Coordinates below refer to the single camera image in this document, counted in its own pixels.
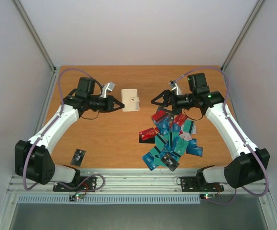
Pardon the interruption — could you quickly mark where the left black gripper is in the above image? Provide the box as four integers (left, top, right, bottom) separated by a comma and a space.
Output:
88, 95, 125, 113

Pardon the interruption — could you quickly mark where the beige card holder wallet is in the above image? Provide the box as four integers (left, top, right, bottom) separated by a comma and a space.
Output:
121, 89, 140, 112

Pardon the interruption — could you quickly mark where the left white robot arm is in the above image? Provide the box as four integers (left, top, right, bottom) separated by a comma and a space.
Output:
15, 77, 124, 191

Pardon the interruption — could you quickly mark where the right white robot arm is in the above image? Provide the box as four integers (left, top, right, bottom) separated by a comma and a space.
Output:
151, 73, 270, 196

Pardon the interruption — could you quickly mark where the red card top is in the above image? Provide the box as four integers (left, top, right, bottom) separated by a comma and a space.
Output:
151, 110, 167, 122

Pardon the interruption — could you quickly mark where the red VIP card upper right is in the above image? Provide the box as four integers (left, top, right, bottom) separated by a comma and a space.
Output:
173, 113, 188, 126

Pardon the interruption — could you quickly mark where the red vip card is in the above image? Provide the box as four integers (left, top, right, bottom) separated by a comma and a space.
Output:
139, 127, 157, 141
173, 113, 188, 126

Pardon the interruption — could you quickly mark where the blue card centre top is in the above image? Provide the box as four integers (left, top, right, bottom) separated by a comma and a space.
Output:
157, 119, 170, 135

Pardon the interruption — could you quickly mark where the blue card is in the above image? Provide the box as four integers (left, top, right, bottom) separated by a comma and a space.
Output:
186, 146, 203, 157
157, 119, 170, 135
142, 152, 159, 171

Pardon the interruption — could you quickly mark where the teal card upper right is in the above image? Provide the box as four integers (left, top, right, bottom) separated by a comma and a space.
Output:
181, 119, 195, 134

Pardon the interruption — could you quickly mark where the red VIP card left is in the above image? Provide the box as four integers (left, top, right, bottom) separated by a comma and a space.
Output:
139, 127, 157, 141

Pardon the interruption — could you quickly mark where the white red card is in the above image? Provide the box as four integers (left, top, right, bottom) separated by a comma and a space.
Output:
179, 132, 192, 141

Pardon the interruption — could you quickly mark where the teal VIP card centre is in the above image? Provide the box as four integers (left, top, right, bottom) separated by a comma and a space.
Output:
172, 136, 189, 156

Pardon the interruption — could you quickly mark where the blue card bottom left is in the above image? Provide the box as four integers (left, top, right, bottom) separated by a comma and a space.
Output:
142, 152, 159, 171

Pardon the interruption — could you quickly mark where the blue card right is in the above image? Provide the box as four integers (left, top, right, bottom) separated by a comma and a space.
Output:
186, 146, 203, 157

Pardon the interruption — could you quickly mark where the lone black VIP card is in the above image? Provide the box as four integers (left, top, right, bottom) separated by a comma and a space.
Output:
70, 149, 86, 166

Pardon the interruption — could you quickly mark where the left small circuit board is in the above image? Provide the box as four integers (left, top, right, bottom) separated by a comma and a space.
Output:
69, 194, 85, 202

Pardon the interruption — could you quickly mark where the small circuit board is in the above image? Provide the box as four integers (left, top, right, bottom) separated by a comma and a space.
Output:
200, 193, 217, 200
69, 194, 85, 202

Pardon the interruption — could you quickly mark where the right small circuit board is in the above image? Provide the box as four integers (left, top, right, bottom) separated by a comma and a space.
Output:
200, 193, 217, 200

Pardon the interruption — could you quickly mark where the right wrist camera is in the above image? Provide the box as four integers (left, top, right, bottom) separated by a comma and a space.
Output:
168, 80, 182, 95

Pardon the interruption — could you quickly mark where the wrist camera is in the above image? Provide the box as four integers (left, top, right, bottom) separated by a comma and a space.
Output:
100, 81, 115, 98
168, 80, 182, 95

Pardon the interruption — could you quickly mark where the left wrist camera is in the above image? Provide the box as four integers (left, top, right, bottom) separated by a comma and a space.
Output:
100, 81, 115, 98

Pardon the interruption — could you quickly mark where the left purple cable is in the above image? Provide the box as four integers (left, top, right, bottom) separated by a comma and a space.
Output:
23, 68, 105, 192

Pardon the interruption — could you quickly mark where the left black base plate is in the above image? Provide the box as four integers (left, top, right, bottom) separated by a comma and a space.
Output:
53, 176, 97, 192

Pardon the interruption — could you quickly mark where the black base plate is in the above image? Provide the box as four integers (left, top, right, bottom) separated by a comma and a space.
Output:
180, 176, 224, 193
53, 176, 97, 192

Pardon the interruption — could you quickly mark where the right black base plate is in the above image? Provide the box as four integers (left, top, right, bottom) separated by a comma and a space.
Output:
180, 176, 224, 193

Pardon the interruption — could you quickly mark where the grey slotted cable duct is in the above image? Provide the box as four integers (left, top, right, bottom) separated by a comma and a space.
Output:
17, 194, 200, 205

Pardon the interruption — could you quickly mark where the left aluminium frame post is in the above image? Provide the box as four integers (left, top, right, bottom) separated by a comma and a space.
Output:
12, 0, 56, 73

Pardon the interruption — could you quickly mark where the aluminium frame post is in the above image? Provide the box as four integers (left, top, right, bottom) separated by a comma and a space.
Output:
12, 0, 56, 73
221, 0, 266, 70

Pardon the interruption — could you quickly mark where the right aluminium frame post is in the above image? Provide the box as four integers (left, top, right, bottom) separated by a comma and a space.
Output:
221, 0, 266, 70

